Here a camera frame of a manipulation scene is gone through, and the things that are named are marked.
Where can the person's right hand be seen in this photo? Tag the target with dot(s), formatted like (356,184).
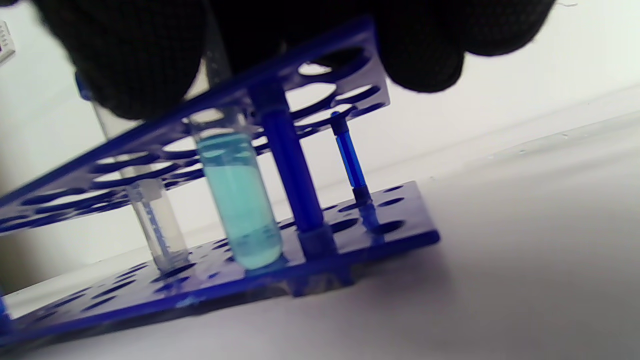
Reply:
(300,25)

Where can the test tube with blue liquid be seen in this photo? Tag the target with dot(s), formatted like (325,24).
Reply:
(240,210)

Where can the blue test tube rack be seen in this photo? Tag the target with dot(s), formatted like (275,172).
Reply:
(410,235)

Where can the clear test tube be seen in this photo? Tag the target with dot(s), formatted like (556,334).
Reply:
(160,230)

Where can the white perforated object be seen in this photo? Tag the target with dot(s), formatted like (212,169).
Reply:
(5,45)

